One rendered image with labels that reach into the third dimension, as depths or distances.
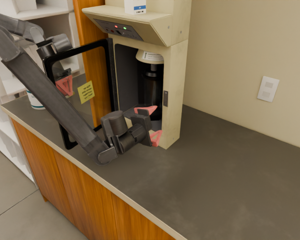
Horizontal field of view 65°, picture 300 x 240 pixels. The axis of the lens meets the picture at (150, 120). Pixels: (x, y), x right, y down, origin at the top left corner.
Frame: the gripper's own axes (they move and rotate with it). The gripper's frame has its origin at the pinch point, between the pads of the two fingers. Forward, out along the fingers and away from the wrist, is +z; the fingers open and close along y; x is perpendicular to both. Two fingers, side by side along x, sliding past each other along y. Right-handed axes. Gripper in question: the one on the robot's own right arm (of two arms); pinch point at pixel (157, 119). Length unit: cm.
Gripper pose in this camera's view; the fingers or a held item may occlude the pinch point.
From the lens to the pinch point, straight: 83.7
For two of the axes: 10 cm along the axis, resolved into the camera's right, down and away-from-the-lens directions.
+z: 6.4, -4.2, 6.4
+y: -2.1, -9.0, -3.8
